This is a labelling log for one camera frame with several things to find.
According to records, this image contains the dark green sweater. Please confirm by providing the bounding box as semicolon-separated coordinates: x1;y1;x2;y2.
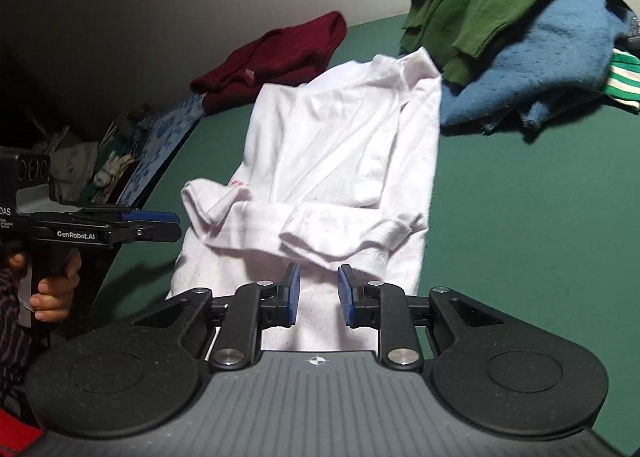
399;0;609;89

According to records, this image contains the green blanket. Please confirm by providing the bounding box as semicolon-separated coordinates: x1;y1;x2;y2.
96;11;640;449

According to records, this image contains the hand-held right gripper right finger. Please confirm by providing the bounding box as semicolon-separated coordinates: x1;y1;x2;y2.
337;264;504;371

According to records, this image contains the blue patterned pillow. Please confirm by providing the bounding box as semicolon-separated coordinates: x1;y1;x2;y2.
116;91;207;206

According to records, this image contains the maroon sweater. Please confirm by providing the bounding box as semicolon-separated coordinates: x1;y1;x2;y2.
189;10;349;116

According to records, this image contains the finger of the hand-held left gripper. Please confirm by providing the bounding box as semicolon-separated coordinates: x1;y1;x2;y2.
121;210;181;226
134;222;182;243

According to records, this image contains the person's left forearm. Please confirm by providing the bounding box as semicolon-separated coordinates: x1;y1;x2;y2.
0;264;33;408

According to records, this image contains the white shirt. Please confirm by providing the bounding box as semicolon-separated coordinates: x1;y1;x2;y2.
166;46;444;354

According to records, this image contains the person's left hand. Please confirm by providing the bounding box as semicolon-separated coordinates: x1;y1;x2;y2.
6;248;84;323

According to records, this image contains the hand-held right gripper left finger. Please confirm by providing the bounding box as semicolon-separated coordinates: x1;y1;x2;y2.
131;262;301;371

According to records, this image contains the pile of bedside clutter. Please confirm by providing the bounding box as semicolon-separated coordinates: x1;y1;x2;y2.
46;108;147;204

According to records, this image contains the person's red clothing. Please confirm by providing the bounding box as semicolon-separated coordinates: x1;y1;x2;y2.
0;403;47;457

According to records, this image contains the grey knit sweater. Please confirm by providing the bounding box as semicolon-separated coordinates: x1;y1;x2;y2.
624;11;640;49

